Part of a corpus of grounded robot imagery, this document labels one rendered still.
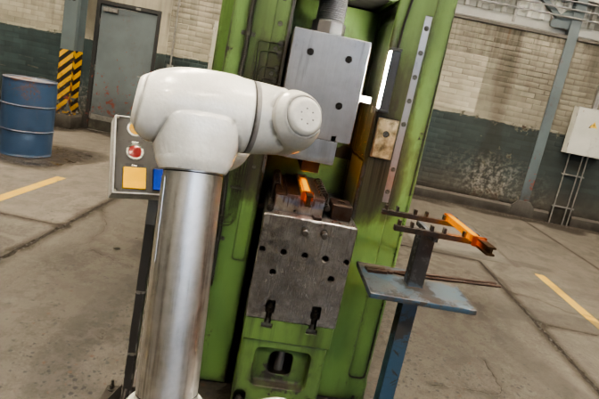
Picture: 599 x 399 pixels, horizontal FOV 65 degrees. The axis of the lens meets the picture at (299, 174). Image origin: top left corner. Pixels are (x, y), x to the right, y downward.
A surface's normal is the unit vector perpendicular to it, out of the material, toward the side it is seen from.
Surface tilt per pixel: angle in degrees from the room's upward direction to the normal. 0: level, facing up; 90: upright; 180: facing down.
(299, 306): 90
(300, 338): 90
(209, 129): 79
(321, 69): 90
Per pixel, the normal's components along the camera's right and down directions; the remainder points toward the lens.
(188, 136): 0.13, 0.07
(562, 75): -0.05, 0.18
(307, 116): 0.49, -0.03
